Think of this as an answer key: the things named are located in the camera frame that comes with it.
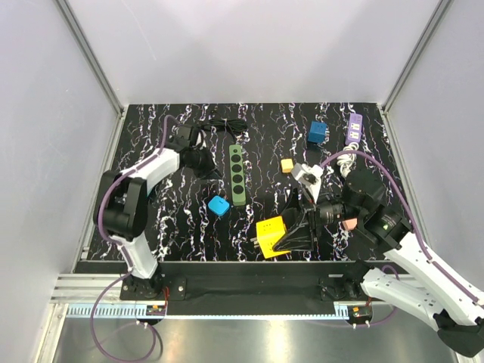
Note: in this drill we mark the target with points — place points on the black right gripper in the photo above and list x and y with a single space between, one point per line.
299 220

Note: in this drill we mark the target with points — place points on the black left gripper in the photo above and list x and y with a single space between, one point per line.
209 170

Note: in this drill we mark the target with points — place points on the yellow cube plug adapter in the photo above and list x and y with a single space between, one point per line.
268 233

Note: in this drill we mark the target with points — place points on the green power strip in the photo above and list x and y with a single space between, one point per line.
238 193

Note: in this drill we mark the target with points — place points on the light blue plug adapter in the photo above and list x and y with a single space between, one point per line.
218 205

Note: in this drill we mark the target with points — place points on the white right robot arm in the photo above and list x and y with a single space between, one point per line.
447 302

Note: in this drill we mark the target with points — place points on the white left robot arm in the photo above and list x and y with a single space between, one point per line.
121 207

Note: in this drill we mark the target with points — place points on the pink plug adapter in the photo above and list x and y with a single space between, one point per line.
350 224

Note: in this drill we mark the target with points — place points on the small orange plug adapter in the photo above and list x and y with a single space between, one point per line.
287 165

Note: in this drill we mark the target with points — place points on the black marbled table mat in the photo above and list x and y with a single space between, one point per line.
181 227

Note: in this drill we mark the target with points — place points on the dark blue cube adapter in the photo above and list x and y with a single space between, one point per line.
317 132

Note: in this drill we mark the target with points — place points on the purple power strip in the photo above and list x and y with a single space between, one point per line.
354 129

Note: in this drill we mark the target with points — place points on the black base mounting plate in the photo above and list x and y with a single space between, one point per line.
243 288

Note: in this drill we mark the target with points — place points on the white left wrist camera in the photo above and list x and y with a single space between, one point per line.
186 137

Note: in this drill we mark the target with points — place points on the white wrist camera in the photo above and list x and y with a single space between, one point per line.
309 177
186 137

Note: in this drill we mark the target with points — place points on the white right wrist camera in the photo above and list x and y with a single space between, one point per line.
309 177

